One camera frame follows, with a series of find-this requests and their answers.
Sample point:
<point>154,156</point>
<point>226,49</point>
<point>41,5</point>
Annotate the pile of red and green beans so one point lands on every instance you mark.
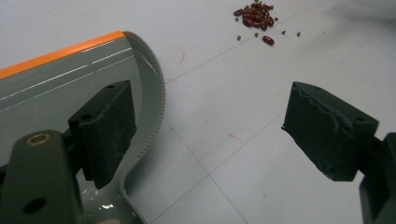
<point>257,17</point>

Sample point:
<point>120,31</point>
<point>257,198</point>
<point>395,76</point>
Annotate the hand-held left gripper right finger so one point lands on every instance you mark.
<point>323,133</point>

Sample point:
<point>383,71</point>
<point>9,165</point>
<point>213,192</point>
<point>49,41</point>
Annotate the grey dustpan with orange lip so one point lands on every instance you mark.
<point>46,93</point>

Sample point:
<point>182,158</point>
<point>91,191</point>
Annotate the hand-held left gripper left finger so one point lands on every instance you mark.
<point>106,130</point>

